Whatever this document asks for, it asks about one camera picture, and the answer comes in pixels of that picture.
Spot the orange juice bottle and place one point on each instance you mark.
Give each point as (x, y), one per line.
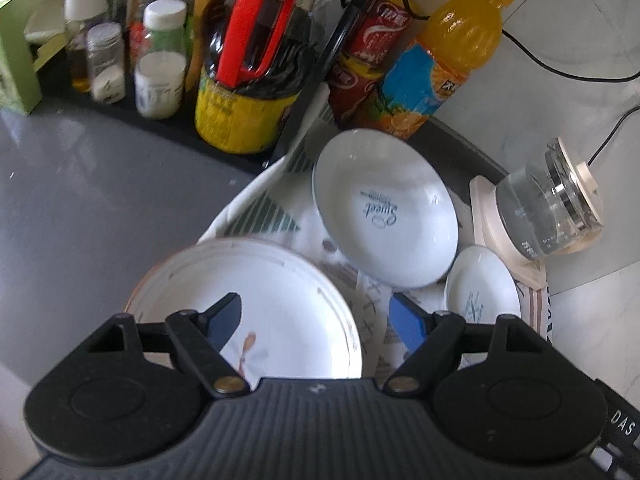
(460, 36)

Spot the black wire spice rack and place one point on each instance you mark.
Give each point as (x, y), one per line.
(180, 130)

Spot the red cola can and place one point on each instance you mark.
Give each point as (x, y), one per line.
(350, 81)
(378, 28)

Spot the cream kettle base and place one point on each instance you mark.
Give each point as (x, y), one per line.
(489, 231)

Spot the white-cap pill bottle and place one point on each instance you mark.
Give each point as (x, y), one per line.
(161, 59)

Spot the white sweet plate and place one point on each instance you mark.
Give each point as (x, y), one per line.
(386, 208)

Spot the green tissue box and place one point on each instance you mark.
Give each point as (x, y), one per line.
(21, 59)

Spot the large soy sauce jug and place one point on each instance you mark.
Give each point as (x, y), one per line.
(259, 56)

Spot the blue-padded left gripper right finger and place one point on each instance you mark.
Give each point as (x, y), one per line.
(432, 340)

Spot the patterned white table mat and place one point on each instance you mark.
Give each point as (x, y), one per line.
(279, 206)

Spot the small glass spice jar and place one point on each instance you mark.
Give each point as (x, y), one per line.
(106, 63)

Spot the large white floral plate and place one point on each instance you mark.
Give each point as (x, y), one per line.
(294, 322)

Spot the small white bakery plate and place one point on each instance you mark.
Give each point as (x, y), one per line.
(479, 287)

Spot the glass electric kettle cream lid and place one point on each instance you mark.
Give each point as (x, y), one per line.
(551, 206)

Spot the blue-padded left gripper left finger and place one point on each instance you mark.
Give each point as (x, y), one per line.
(198, 338)

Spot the white oil spray bottle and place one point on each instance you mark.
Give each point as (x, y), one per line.
(80, 16)

